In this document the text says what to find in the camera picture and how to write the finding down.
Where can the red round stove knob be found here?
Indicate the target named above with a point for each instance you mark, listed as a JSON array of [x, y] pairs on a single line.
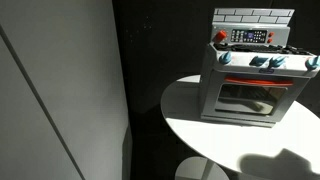
[[220, 36]]

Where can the grey toy stove oven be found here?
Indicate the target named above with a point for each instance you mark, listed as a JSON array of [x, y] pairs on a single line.
[[247, 34]]

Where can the white cabinet panel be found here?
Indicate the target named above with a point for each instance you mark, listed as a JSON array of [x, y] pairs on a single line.
[[64, 113]]

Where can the blue knob far left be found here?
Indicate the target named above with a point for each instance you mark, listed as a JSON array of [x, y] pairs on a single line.
[[225, 58]]

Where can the blue knob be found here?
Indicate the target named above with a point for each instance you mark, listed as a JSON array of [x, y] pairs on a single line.
[[276, 61], [258, 61], [313, 63], [225, 58]]

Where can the white round table base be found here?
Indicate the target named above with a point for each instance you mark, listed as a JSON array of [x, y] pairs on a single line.
[[199, 168]]

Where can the blue knob centre left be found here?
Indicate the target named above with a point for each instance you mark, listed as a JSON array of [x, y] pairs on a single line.
[[258, 61]]

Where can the blue knob centre right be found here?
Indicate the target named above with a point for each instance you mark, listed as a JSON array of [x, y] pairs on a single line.
[[276, 61]]

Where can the blue knob far right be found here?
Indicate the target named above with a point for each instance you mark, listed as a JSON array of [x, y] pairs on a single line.
[[313, 63]]

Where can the red oven door handle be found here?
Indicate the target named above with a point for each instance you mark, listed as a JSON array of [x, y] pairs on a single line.
[[257, 82]]

